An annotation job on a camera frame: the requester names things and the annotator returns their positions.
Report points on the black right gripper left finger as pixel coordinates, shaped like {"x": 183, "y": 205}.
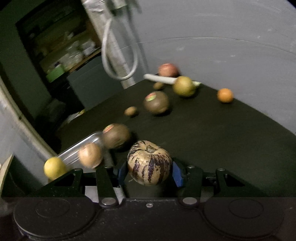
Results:
{"x": 110, "y": 180}

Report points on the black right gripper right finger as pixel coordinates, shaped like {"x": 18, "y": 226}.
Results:
{"x": 188, "y": 179}

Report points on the striped pepino melon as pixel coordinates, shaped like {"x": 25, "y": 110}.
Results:
{"x": 148, "y": 163}

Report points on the tan round potato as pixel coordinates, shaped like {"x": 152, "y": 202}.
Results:
{"x": 90, "y": 155}

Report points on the metal tray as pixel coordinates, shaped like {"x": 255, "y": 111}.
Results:
{"x": 70, "y": 156}

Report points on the yellow lemon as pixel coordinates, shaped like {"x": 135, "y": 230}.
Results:
{"x": 54, "y": 168}

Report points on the brown kiwi with sticker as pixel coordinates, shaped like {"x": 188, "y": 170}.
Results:
{"x": 156, "y": 102}

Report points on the orange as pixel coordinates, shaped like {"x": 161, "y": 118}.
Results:
{"x": 225, "y": 95}

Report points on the yellow-green pear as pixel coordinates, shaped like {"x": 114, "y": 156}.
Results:
{"x": 184, "y": 86}

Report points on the white leek stalk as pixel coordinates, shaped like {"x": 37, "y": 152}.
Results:
{"x": 166, "y": 80}

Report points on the red apple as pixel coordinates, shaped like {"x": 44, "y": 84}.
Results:
{"x": 168, "y": 70}

